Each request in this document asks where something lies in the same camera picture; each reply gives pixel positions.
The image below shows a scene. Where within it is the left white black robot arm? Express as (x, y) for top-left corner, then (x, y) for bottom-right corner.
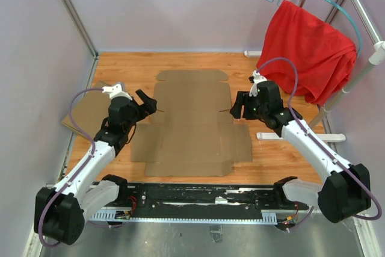
(34, 83), (157, 248)

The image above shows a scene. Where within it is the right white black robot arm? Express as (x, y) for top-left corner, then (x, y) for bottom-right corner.
(230, 81), (371, 223)

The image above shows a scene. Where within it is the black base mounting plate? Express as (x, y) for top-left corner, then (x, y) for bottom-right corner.
(93, 182), (310, 218)

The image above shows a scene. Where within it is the folded brown cardboard box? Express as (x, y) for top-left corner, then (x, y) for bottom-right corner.
(72, 90), (110, 138)

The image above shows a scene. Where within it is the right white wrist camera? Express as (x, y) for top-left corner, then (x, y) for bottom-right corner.
(249, 70), (267, 97)

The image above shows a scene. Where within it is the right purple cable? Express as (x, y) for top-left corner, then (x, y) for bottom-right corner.
(257, 57), (380, 220)

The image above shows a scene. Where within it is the red cloth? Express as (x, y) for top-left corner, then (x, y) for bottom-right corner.
(256, 1), (357, 106)

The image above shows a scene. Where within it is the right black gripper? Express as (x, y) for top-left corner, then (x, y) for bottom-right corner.
(230, 91), (268, 120)

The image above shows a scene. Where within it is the white clothes rack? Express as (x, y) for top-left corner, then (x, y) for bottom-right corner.
(244, 0), (385, 143)

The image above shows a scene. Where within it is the grey slotted cable duct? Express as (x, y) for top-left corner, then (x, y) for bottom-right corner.
(90, 208), (277, 225)

